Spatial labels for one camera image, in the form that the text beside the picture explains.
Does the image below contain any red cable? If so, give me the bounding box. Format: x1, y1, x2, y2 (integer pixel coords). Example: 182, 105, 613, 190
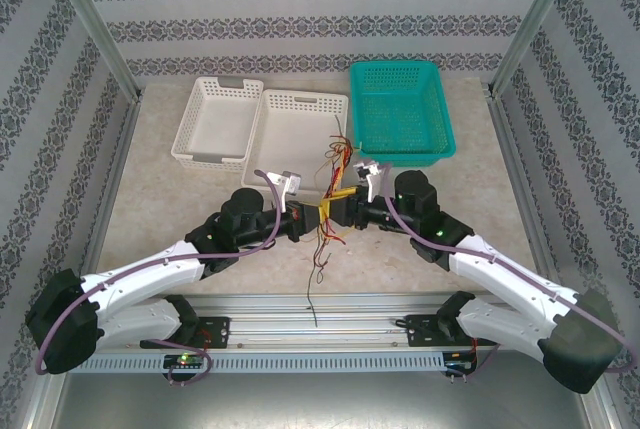
325, 134, 354, 160
319, 218, 351, 250

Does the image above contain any yellow cable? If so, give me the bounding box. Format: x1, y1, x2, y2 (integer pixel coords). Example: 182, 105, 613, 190
319, 158, 346, 200
312, 221, 334, 265

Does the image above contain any large white plastic basket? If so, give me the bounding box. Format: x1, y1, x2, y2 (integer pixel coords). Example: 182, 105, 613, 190
241, 88, 350, 195

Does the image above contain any teal plastic basket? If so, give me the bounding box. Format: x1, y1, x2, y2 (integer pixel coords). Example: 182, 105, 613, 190
348, 60, 457, 169

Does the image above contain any small white plastic basket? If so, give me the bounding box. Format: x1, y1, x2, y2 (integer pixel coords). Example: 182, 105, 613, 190
170, 76, 265, 172

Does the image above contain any small circuit board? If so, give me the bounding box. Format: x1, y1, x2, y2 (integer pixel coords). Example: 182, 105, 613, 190
443, 359, 477, 376
163, 353, 207, 369

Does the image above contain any metal front panel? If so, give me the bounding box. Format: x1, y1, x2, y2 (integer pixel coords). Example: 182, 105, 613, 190
27, 373, 614, 429

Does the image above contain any aluminium side rail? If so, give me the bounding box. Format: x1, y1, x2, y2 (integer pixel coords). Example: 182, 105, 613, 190
487, 91, 554, 295
74, 93, 146, 300

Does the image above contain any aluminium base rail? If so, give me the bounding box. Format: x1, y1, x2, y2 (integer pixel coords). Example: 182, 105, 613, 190
94, 292, 551, 352

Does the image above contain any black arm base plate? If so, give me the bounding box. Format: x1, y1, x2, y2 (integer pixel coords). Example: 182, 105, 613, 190
139, 316, 232, 350
405, 313, 496, 349

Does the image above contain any white slotted cable duct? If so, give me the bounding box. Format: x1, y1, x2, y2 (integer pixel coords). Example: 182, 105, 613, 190
87, 351, 449, 375

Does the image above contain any aluminium frame post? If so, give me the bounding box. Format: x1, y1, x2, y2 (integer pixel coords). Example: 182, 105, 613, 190
38, 0, 146, 100
488, 0, 585, 96

